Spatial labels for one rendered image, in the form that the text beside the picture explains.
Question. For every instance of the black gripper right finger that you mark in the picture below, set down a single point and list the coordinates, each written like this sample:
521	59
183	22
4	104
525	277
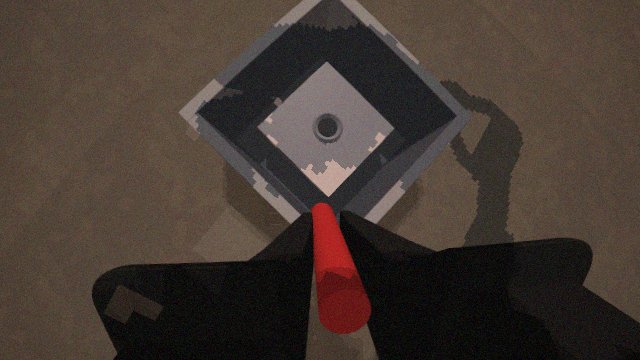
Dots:
417	294

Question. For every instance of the red peg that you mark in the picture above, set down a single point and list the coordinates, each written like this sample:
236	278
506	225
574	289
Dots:
343	304

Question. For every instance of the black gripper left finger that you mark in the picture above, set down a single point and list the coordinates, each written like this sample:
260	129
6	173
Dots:
266	298

